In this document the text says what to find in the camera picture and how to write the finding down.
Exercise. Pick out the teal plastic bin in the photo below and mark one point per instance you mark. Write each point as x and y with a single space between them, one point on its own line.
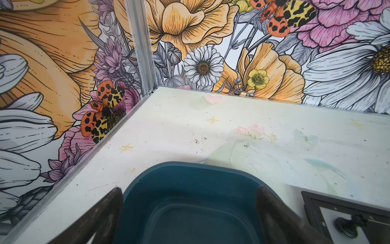
190 203

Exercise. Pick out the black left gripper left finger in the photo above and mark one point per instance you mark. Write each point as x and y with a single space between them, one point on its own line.
98 225

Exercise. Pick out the black and white chessboard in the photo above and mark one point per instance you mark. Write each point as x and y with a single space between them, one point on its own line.
322 211

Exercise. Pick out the black chess piece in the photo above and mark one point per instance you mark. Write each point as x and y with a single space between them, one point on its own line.
348 228

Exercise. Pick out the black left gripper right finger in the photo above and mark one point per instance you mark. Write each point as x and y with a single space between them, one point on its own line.
280 225

